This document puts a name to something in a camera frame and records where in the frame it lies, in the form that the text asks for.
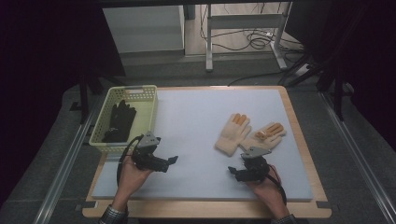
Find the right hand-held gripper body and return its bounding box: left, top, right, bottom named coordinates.
left=234, top=146, right=273, bottom=183

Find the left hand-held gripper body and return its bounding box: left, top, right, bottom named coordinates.
left=130, top=131, right=171, bottom=174

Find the pale yellow plastic basket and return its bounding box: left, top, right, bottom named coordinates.
left=89, top=84, right=159, bottom=154

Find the black glove with grey mark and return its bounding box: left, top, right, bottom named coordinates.
left=106, top=99, right=137, bottom=143

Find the person's right hand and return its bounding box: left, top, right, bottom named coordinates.
left=247, top=172, right=291, bottom=219

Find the person's left hand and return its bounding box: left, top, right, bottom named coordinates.
left=111, top=154, right=154, bottom=213

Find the cream knit glove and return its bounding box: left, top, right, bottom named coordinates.
left=239, top=121, right=288, bottom=153
left=214, top=112, right=252, bottom=157

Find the white foam mat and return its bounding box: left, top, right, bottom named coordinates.
left=92, top=89, right=314, bottom=202

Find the black metal stand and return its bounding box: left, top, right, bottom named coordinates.
left=68, top=74, right=126, bottom=125

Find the white power strip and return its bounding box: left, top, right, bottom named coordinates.
left=294, top=63, right=311, bottom=77

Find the black tripod stand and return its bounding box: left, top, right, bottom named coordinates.
left=277, top=54, right=356, bottom=122

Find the white cabinet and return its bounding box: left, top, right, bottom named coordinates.
left=102, top=5, right=186, bottom=55

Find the dark curtain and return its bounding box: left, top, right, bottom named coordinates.
left=286, top=0, right=396, bottom=153
left=0, top=0, right=126, bottom=206

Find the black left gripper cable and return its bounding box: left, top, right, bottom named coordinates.
left=116, top=134, right=145, bottom=188

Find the black and red gripper cable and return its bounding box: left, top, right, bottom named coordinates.
left=266, top=163, right=288, bottom=206

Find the metal floor rail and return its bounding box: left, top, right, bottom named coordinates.
left=319, top=91, right=396, bottom=224
left=32, top=92, right=101, bottom=224

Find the long black floor cable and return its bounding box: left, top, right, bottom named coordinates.
left=227, top=70, right=285, bottom=87

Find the white metal desk frame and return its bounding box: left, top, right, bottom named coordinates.
left=205, top=2, right=294, bottom=74

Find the tangle of black floor cables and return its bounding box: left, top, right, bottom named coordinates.
left=200, top=3, right=305, bottom=53

